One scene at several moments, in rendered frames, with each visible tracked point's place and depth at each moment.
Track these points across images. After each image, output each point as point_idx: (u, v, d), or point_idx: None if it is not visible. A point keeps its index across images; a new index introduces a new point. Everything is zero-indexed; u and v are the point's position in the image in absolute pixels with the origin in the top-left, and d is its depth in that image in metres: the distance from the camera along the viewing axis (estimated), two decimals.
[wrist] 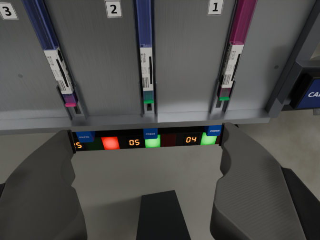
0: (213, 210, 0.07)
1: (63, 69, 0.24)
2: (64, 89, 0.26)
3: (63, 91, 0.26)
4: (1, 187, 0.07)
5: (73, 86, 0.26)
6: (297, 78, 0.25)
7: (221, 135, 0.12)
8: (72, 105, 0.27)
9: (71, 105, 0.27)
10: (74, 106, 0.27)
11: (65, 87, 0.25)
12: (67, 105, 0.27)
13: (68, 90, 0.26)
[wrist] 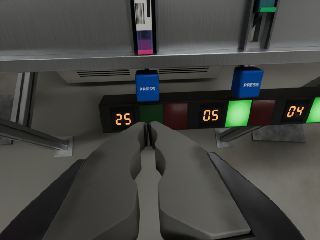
0: (160, 215, 0.07)
1: None
2: (142, 21, 0.17)
3: (140, 26, 0.17)
4: (83, 162, 0.09)
5: (151, 24, 0.18)
6: None
7: (150, 135, 0.12)
8: (148, 53, 0.18)
9: (147, 51, 0.18)
10: (150, 54, 0.18)
11: (145, 18, 0.17)
12: (141, 51, 0.18)
13: (147, 24, 0.17)
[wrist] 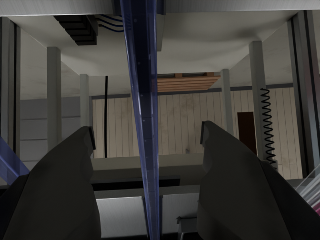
0: (198, 209, 0.07)
1: None
2: None
3: None
4: (25, 178, 0.08)
5: None
6: None
7: (202, 134, 0.12)
8: None
9: None
10: None
11: None
12: None
13: None
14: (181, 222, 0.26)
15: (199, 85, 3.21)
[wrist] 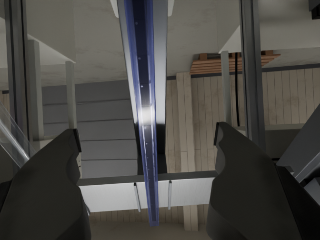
0: (209, 210, 0.07)
1: None
2: None
3: None
4: (8, 185, 0.08)
5: None
6: None
7: (216, 135, 0.12)
8: None
9: None
10: None
11: None
12: None
13: None
14: None
15: None
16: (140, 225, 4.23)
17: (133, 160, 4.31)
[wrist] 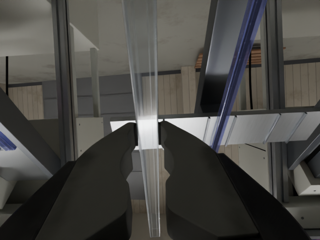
0: (167, 213, 0.07)
1: None
2: None
3: None
4: (73, 164, 0.09)
5: None
6: None
7: (159, 135, 0.12)
8: None
9: None
10: None
11: None
12: None
13: None
14: None
15: (257, 58, 3.23)
16: (145, 216, 4.34)
17: (138, 153, 4.40)
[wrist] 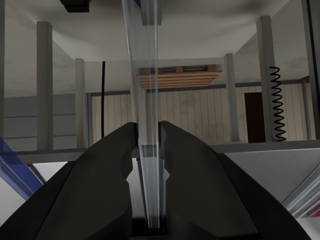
0: (167, 213, 0.07)
1: None
2: None
3: None
4: (73, 164, 0.09)
5: None
6: None
7: (159, 135, 0.12)
8: None
9: None
10: None
11: None
12: None
13: None
14: None
15: (200, 80, 3.16)
16: None
17: None
